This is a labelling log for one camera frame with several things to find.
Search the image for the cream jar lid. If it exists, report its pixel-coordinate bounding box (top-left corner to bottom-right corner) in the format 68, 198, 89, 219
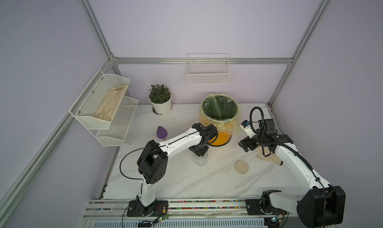
234, 160, 249, 175

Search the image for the ribbed glass oatmeal jar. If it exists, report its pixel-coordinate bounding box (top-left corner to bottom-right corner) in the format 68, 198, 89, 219
194, 151, 208, 167

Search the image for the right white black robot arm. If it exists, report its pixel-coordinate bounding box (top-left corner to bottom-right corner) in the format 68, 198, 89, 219
238, 119, 346, 228

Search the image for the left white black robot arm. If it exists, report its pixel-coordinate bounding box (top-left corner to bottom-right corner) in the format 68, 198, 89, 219
137, 123, 218, 208

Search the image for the orange trash bin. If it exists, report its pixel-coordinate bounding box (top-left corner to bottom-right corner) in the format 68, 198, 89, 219
208, 132, 232, 147

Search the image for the clear green bin liner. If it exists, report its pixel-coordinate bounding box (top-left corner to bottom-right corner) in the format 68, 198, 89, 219
198, 94, 241, 135

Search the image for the purple pink garden trowel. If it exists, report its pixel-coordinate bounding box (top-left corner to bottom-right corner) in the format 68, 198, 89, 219
157, 126, 168, 141

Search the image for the potted green plant white pot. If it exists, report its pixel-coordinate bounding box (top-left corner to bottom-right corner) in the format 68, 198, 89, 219
149, 84, 172, 115

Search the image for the white two-tier mesh shelf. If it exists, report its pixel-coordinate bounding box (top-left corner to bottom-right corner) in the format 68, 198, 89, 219
69, 70, 138, 147

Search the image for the white wire wall basket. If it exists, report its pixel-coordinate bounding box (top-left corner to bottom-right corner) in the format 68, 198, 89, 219
186, 53, 231, 85

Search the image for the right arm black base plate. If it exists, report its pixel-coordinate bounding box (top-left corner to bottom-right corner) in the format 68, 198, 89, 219
245, 199, 287, 216

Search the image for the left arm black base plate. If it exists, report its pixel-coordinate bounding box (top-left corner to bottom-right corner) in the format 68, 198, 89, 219
126, 200, 169, 217

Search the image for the aluminium front rail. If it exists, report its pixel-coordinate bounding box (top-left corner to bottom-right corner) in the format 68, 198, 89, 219
80, 198, 303, 228

